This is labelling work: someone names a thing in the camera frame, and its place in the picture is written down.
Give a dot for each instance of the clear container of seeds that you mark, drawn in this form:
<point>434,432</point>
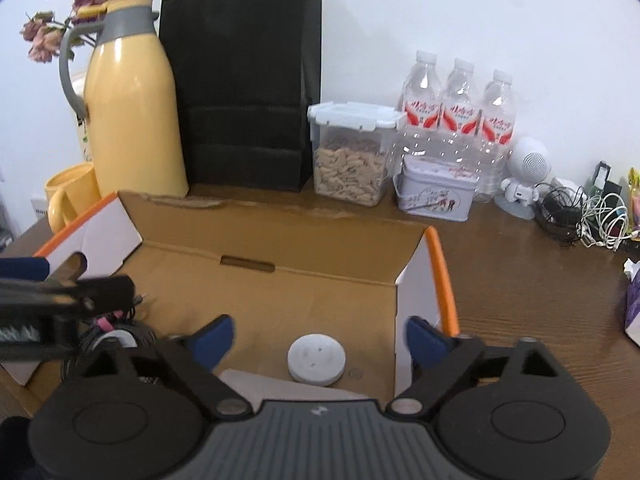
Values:
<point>350,160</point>

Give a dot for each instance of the red printed cardboard box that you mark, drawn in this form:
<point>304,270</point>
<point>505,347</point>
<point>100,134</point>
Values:
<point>305,305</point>

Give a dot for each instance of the black paper bag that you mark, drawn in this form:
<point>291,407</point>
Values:
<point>240,85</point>

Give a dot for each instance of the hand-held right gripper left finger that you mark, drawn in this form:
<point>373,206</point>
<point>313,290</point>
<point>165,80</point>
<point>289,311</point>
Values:
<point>216,341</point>

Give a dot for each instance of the white robot-shaped speaker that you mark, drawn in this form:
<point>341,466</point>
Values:
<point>527,165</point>

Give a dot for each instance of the yellow snack packet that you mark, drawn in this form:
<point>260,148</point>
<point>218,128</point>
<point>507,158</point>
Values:
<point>635,195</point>

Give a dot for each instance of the white milk carton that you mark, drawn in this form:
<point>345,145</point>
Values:
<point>81,125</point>

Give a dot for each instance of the white printed tin box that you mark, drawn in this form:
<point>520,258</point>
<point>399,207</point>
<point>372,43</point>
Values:
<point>435,192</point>

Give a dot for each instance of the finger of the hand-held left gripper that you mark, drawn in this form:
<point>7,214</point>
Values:
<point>102,292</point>
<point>22,268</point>

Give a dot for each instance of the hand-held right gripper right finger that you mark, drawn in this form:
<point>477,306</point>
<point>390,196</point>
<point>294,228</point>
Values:
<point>422,338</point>

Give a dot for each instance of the yellow thermos jug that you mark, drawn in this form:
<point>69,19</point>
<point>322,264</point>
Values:
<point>132,105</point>

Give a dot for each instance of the white wall socket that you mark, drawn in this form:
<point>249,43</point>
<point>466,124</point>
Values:
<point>39,208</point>

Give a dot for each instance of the black charger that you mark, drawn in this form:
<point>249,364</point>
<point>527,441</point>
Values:
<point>605,180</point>

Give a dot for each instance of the white round disc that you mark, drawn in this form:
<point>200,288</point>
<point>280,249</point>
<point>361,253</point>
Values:
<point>316,360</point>

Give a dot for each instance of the white power adapter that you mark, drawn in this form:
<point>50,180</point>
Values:
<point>562,185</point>

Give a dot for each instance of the white paper sheet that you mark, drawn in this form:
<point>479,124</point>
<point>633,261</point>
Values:
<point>260,385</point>

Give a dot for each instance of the yellow mug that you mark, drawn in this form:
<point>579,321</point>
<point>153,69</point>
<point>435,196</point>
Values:
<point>75,192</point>

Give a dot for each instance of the purple tissue pack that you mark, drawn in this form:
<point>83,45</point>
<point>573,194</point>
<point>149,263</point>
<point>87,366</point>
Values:
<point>632,305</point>

